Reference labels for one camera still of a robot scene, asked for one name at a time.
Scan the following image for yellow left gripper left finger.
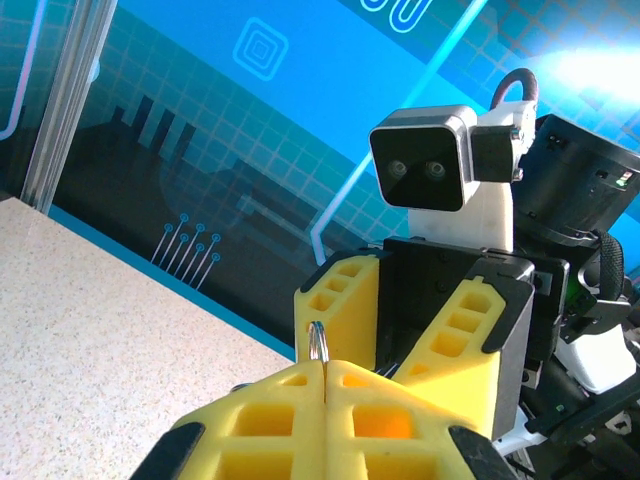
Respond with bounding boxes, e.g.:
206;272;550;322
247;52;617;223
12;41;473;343
128;358;329;480

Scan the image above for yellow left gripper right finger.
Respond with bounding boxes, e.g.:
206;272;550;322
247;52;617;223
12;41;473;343
324;358;519;480

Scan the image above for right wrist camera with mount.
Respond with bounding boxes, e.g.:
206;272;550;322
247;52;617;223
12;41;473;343
368;97;539;251

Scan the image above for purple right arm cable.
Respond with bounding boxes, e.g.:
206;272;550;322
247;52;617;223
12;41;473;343
489;67;539;114

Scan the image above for aluminium corner post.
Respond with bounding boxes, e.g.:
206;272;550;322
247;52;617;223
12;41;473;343
19;0;119;216

